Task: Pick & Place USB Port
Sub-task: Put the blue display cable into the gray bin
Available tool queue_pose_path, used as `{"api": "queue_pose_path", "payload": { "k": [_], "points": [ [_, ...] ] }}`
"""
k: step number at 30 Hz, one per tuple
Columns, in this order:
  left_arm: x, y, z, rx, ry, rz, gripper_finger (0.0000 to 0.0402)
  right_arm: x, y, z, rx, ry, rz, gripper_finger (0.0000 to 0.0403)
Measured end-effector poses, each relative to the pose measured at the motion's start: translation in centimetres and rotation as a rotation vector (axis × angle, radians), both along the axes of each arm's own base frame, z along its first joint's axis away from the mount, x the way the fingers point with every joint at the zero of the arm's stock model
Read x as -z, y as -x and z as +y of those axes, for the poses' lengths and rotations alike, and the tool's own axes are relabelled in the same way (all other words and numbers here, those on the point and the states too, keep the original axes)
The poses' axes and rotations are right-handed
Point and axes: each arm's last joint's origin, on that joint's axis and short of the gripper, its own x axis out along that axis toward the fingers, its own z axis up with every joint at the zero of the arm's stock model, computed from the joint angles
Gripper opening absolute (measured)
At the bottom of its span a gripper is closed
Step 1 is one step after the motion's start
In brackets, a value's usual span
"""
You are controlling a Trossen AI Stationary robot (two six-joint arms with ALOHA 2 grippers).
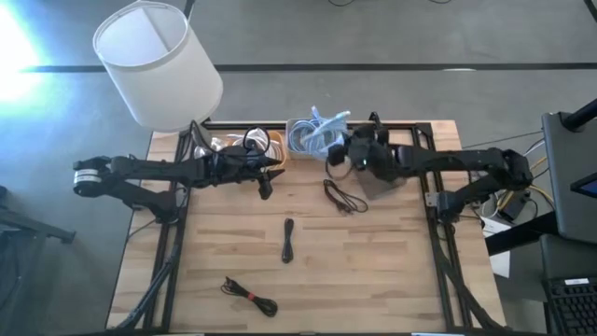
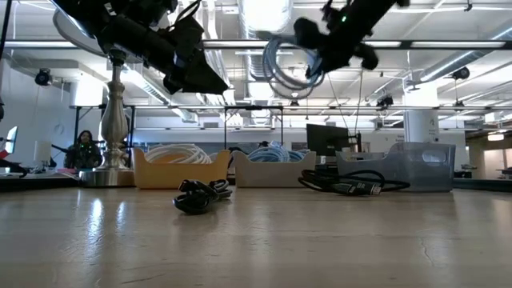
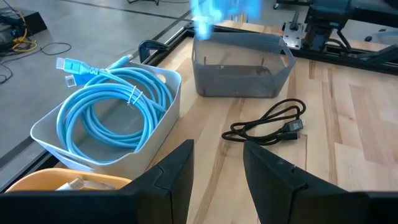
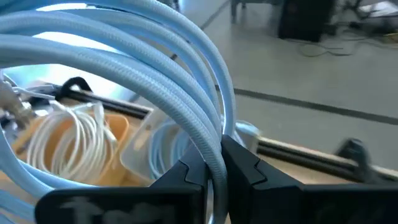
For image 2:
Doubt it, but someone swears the black metal frame table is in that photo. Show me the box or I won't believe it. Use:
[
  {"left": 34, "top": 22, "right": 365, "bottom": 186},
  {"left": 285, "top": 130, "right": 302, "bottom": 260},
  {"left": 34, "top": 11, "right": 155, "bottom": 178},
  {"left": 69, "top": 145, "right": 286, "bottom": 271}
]
[{"left": 70, "top": 104, "right": 286, "bottom": 151}]

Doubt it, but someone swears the light blue cable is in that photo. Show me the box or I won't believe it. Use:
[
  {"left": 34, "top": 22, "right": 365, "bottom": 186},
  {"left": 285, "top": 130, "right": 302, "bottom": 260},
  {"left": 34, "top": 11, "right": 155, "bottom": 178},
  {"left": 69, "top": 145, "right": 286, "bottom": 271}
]
[
  {"left": 246, "top": 140, "right": 311, "bottom": 163},
  {"left": 262, "top": 34, "right": 326, "bottom": 101}
]

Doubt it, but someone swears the white coiled USB cable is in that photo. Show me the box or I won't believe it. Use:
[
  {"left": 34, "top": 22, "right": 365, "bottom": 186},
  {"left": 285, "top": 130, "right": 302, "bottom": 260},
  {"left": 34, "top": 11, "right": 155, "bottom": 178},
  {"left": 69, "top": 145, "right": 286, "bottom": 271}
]
[{"left": 143, "top": 143, "right": 213, "bottom": 165}]

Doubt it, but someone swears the short black cable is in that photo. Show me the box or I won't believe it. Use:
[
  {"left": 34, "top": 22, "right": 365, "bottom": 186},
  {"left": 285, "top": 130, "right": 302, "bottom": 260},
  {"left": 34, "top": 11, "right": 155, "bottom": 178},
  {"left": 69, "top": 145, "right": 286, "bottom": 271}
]
[{"left": 172, "top": 178, "right": 234, "bottom": 215}]

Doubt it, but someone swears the orange plastic bin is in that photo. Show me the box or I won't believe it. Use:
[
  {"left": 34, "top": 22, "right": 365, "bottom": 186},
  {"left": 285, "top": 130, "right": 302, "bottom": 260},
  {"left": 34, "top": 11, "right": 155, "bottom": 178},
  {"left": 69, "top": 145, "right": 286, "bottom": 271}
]
[{"left": 132, "top": 147, "right": 232, "bottom": 190}]

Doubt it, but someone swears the black ceiling spotlight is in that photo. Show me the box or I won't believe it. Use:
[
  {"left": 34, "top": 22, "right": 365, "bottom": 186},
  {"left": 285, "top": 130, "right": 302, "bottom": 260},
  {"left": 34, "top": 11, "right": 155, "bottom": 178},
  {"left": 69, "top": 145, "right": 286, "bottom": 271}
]
[
  {"left": 34, "top": 68, "right": 54, "bottom": 87},
  {"left": 451, "top": 66, "right": 471, "bottom": 81}
]

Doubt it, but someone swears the beige plastic bin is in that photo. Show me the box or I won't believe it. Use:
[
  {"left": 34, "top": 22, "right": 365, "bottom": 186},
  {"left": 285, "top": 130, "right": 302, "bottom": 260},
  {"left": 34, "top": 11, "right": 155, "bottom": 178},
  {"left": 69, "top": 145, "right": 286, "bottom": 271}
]
[{"left": 231, "top": 150, "right": 317, "bottom": 189}]

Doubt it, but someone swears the translucent grey plastic bin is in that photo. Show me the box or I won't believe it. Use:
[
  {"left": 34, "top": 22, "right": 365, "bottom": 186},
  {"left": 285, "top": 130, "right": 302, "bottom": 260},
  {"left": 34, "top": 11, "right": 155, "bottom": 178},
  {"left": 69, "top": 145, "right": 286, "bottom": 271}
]
[{"left": 335, "top": 142, "right": 457, "bottom": 193}]

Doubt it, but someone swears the silver table lamp white shade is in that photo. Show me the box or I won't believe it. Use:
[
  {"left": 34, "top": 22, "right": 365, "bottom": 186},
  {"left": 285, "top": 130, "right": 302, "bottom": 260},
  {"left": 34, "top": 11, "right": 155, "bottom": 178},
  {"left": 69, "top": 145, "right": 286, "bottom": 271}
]
[{"left": 51, "top": 7, "right": 136, "bottom": 189}]

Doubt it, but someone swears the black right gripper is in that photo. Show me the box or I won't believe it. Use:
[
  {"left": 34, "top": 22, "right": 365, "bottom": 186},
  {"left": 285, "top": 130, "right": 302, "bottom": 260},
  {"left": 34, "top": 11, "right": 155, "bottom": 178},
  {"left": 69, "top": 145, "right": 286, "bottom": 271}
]
[{"left": 294, "top": 10, "right": 379, "bottom": 75}]

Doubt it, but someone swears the black metal rig frame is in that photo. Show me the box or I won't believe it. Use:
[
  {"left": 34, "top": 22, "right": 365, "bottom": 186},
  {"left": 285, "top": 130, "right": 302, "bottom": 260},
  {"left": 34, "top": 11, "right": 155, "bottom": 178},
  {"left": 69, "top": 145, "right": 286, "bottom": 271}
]
[{"left": 0, "top": 0, "right": 13, "bottom": 61}]

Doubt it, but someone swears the black computer monitor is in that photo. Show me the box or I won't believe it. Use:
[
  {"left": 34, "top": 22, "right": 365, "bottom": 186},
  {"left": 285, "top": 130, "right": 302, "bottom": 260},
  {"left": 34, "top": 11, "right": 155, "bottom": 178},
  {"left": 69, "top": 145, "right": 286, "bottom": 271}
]
[{"left": 306, "top": 123, "right": 351, "bottom": 158}]

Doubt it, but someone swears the white framed monitor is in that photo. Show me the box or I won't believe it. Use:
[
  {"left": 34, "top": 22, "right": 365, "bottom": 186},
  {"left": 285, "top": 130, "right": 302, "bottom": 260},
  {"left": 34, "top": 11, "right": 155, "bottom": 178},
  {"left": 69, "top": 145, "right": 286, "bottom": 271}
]
[{"left": 0, "top": 125, "right": 19, "bottom": 155}]

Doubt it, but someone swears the long black cable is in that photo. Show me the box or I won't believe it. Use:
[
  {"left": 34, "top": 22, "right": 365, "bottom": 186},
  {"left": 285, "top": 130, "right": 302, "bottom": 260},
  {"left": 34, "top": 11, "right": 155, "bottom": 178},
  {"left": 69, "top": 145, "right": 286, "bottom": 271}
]
[{"left": 298, "top": 169, "right": 412, "bottom": 197}]

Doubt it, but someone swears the person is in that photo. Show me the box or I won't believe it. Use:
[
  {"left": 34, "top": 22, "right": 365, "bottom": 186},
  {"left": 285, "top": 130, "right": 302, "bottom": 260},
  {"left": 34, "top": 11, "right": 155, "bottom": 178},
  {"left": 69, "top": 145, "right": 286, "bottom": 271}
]
[{"left": 62, "top": 130, "right": 103, "bottom": 170}]

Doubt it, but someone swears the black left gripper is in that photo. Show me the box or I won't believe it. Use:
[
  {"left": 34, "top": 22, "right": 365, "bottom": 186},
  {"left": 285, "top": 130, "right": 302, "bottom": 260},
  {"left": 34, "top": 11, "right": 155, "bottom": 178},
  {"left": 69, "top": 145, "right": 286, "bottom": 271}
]
[{"left": 162, "top": 22, "right": 230, "bottom": 96}]

